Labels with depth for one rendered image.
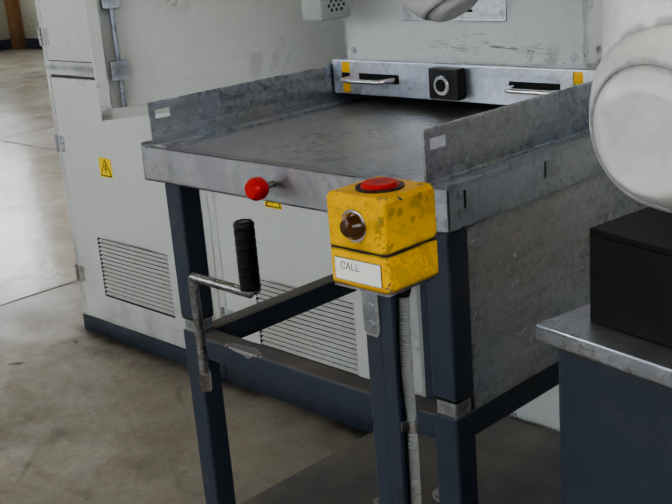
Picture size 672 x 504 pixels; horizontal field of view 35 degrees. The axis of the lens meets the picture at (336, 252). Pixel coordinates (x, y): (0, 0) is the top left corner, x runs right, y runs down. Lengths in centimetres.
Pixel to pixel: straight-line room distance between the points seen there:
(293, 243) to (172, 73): 62
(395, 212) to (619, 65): 32
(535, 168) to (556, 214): 12
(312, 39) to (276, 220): 57
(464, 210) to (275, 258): 133
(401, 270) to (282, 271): 154
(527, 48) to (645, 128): 90
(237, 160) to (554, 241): 46
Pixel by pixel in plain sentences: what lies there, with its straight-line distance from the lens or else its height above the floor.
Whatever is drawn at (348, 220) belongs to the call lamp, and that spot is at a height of 88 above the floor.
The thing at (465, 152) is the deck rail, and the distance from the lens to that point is 135.
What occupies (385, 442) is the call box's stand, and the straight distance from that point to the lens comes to 117.
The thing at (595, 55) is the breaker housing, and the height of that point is 94.
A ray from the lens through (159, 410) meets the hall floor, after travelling 282.
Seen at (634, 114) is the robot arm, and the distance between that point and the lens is 80.
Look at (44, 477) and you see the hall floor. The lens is 260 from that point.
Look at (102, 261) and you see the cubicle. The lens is 325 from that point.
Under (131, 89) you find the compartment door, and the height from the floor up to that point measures 89.
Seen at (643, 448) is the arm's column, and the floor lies 65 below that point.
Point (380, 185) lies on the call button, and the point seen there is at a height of 91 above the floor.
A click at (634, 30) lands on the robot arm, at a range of 84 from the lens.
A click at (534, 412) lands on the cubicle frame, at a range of 222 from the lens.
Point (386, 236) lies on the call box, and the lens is 104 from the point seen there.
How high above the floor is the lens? 116
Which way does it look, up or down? 17 degrees down
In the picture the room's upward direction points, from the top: 5 degrees counter-clockwise
